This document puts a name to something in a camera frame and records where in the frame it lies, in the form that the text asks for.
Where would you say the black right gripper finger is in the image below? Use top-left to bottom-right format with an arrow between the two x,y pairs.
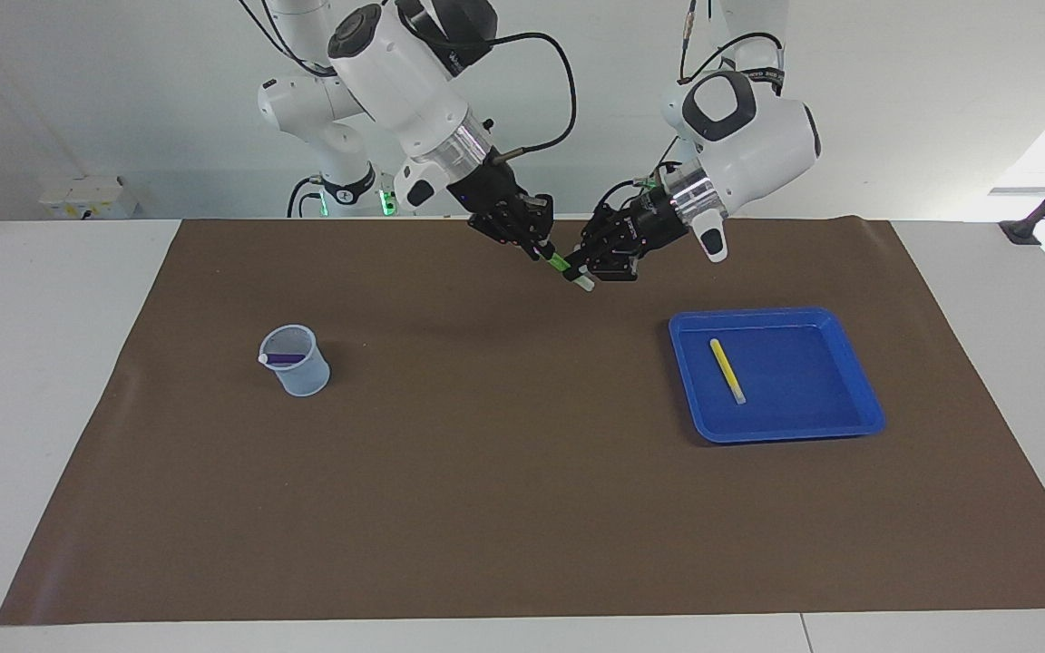
473,213 -> 552,264
513,195 -> 555,250

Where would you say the black base cable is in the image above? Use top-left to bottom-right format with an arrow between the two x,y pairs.
287,175 -> 320,219
593,136 -> 679,215

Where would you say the yellow marker pen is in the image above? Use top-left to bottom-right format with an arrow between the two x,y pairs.
709,338 -> 747,405

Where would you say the blue plastic tray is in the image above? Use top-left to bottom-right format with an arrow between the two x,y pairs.
668,307 -> 886,444

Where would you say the brown table mat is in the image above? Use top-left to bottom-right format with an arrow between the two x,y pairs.
0,216 -> 1045,627

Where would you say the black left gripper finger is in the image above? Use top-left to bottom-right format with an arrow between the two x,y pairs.
563,249 -> 641,282
577,209 -> 637,264

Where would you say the white wall socket box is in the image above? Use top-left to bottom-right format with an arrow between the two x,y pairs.
37,175 -> 138,220

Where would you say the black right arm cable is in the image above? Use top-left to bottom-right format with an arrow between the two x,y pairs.
450,32 -> 578,164

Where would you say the green marker pen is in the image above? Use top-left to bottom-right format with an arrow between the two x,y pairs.
545,252 -> 596,293

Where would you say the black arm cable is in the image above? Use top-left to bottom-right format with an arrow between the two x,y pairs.
679,0 -> 786,83
450,32 -> 578,164

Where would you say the translucent plastic cup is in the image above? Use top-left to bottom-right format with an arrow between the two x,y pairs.
258,324 -> 331,397

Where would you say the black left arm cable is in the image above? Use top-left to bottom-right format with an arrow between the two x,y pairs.
679,0 -> 786,83

